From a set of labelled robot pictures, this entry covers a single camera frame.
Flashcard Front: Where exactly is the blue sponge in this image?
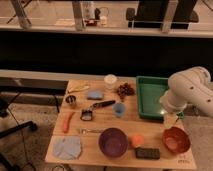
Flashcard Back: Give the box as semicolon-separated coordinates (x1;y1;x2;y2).
86;91;104;100

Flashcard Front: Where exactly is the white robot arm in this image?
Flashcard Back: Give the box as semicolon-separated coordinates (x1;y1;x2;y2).
159;67;213;129

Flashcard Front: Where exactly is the red-brown bowl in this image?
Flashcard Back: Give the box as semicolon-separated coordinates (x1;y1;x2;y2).
162;127;191;154

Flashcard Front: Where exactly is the green plastic tray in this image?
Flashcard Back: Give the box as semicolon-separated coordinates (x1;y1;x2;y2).
136;76;168;121

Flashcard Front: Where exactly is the orange ball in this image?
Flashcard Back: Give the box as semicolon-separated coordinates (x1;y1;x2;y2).
130;135;144;148

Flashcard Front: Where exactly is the dark rectangular block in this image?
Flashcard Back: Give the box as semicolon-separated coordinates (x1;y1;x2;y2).
135;148;160;160

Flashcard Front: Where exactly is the small blue cup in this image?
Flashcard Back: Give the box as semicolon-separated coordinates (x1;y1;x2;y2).
112;103;126;117

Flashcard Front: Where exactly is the dark grape bunch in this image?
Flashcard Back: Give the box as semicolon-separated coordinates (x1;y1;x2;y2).
116;83;135;101

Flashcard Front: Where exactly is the purple bowl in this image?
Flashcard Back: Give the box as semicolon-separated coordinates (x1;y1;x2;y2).
98;128;128;158

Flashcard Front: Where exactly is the white round container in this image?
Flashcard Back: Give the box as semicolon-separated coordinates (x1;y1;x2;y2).
104;74;117;90

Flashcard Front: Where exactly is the silver fork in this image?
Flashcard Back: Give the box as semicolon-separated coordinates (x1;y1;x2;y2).
77;129;102;134

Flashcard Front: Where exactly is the yellow banana toy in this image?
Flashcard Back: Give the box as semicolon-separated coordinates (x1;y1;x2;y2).
67;85;90;93

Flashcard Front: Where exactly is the small metal cup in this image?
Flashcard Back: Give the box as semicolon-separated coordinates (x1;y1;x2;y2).
65;95;76;108

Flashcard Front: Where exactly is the orange carrot toy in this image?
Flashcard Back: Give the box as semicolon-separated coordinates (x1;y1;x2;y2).
62;112;75;133

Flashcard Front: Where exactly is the black monitor on counter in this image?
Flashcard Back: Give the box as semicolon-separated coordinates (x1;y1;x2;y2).
126;0;199;29

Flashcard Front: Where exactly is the blue folded cloth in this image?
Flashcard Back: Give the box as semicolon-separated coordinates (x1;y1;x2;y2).
52;136;81;160

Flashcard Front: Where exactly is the black office chair base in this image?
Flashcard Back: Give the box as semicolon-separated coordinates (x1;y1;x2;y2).
0;98;38;171

